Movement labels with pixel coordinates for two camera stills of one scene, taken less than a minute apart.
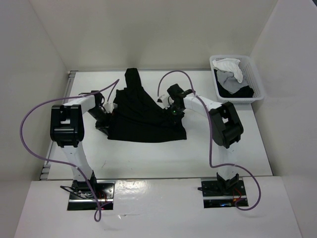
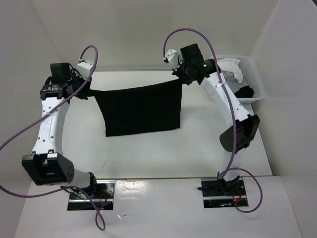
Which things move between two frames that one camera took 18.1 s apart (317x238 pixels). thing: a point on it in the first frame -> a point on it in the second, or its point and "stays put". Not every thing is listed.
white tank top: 229,65 stays put
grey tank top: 230,83 stays put
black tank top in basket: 246,91 stays put
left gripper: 105,126 -> 84,95
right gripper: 175,119 -> 187,81
